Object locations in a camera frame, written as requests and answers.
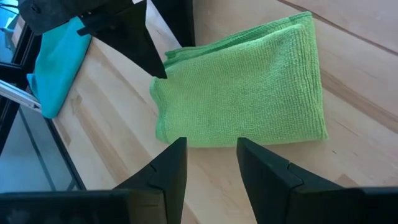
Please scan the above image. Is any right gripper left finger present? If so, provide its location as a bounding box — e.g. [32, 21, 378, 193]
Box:
[113, 137, 188, 224]

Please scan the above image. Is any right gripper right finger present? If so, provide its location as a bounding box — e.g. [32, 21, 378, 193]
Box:
[236, 138, 343, 224]

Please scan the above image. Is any green microfiber towel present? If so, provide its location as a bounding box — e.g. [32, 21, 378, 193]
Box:
[149, 11, 329, 148]

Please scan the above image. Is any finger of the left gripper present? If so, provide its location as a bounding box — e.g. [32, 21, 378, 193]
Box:
[76, 0, 168, 79]
[151, 0, 196, 47]

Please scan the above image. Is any teal microfiber towel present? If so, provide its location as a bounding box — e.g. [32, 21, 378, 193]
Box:
[26, 16, 93, 119]

